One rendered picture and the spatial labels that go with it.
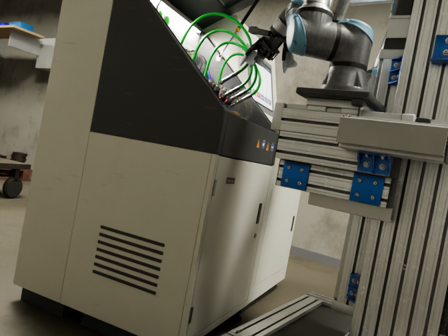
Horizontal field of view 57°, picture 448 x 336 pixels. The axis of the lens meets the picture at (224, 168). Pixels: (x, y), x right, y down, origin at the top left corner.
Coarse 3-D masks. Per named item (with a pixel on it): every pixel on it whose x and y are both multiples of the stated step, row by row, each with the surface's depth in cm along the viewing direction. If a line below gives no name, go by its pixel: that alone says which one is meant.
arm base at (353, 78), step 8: (336, 64) 128; (344, 64) 126; (352, 64) 126; (360, 64) 126; (328, 72) 131; (336, 72) 127; (344, 72) 126; (352, 72) 125; (360, 72) 126; (328, 80) 128; (336, 80) 126; (344, 80) 125; (352, 80) 125; (360, 80) 125; (320, 88) 131; (328, 88) 127; (336, 88) 125; (344, 88) 124; (352, 88) 124; (360, 88) 125
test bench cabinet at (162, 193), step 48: (96, 144) 168; (144, 144) 159; (96, 192) 167; (144, 192) 158; (192, 192) 149; (96, 240) 165; (144, 240) 156; (192, 240) 148; (96, 288) 164; (144, 288) 155; (192, 288) 148
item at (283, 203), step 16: (208, 32) 230; (224, 32) 226; (240, 32) 226; (224, 48) 225; (240, 48) 225; (272, 64) 280; (240, 80) 222; (272, 176) 211; (272, 192) 215; (288, 192) 244; (272, 208) 220; (288, 208) 251; (272, 224) 225; (288, 224) 258; (272, 240) 231; (288, 240) 265; (272, 256) 237; (288, 256) 274; (256, 272) 215; (272, 272) 243; (256, 288) 220; (272, 288) 267
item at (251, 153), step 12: (228, 120) 150; (240, 120) 160; (228, 132) 152; (240, 132) 162; (252, 132) 174; (264, 132) 188; (228, 144) 154; (240, 144) 165; (252, 144) 177; (228, 156) 156; (240, 156) 167; (252, 156) 179; (264, 156) 194
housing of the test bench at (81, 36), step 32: (64, 0) 179; (96, 0) 172; (64, 32) 178; (96, 32) 171; (64, 64) 177; (96, 64) 170; (64, 96) 176; (96, 96) 170; (64, 128) 175; (64, 160) 174; (32, 192) 181; (64, 192) 174; (32, 224) 180; (64, 224) 173; (32, 256) 179; (64, 256) 172; (32, 288) 178
